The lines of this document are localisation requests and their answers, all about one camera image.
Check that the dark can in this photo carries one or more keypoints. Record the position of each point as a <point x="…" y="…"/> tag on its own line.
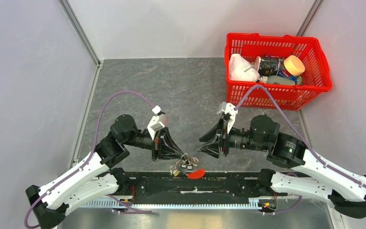
<point x="268" y="65"/>

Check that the jar with beige lid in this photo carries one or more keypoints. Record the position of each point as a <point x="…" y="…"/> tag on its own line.
<point x="291" y="67"/>

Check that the red plastic basket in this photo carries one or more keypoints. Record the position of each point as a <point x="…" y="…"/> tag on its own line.
<point x="315" y="80"/>

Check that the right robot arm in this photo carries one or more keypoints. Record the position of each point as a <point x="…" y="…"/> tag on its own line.
<point x="324" y="181"/>

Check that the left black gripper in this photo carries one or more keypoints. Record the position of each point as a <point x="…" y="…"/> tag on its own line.
<point x="159" y="147"/>

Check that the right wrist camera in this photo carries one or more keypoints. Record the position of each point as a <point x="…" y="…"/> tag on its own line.
<point x="228" y="111"/>

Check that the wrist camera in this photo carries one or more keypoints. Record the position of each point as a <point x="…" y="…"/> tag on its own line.
<point x="157" y="123"/>
<point x="228" y="111"/>

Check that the red black keyring holder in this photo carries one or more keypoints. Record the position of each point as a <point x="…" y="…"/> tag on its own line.
<point x="191" y="174"/>

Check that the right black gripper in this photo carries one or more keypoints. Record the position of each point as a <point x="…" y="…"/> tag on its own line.
<point x="222" y="125"/>

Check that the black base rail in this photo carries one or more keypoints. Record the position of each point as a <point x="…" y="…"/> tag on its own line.
<point x="213" y="188"/>

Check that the white plastic bag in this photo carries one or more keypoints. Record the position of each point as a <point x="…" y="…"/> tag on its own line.
<point x="242" y="70"/>

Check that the grey slotted cable duct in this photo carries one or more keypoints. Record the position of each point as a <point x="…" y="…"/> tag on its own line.
<point x="252" y="204"/>

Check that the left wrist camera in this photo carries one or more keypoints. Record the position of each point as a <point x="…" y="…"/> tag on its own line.
<point x="157" y="123"/>

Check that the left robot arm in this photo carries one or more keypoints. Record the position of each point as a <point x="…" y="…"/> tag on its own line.
<point x="97" y="175"/>

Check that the grey green bottle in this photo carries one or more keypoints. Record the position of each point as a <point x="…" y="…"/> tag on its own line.
<point x="275" y="79"/>

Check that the yellow tagged key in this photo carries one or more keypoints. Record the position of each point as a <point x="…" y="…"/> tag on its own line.
<point x="175" y="173"/>

